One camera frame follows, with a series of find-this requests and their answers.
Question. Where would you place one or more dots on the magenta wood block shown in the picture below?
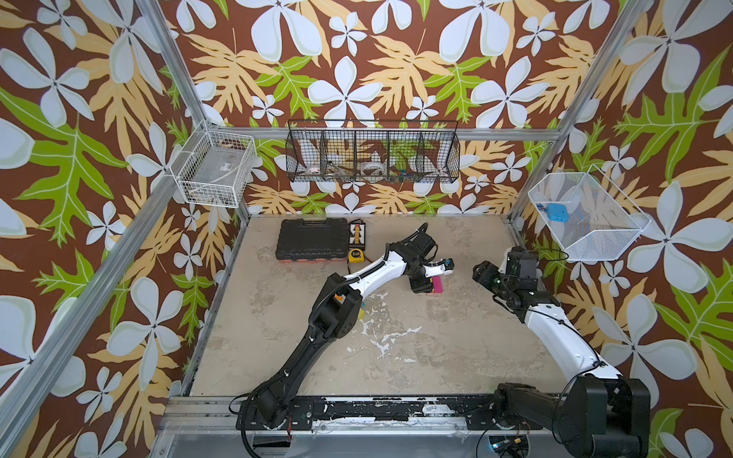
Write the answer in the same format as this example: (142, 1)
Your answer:
(437, 285)

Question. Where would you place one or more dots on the black and red tool case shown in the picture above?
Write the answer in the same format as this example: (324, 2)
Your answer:
(313, 240)

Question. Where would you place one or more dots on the blue object in basket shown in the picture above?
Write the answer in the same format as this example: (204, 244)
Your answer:
(557, 213)

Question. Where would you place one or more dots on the yellow tape measure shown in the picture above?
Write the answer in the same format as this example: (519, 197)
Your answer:
(356, 255)

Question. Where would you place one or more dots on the black wire basket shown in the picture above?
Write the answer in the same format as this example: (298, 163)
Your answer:
(345, 150)

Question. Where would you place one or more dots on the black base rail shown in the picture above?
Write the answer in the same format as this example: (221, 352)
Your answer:
(472, 411)

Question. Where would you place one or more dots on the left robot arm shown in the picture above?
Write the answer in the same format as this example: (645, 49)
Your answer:
(335, 313)

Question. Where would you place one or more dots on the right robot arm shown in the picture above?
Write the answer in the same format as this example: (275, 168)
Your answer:
(599, 412)

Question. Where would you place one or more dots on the white wire basket left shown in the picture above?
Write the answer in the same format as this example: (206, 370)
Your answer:
(213, 167)

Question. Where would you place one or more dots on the white wire basket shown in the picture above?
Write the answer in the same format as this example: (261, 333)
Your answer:
(604, 220)
(213, 167)

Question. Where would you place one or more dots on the white wire basket right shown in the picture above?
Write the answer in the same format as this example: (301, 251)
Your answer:
(604, 220)

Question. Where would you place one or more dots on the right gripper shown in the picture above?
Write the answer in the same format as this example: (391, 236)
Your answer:
(490, 276)

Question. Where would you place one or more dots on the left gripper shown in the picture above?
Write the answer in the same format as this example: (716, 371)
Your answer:
(423, 286)

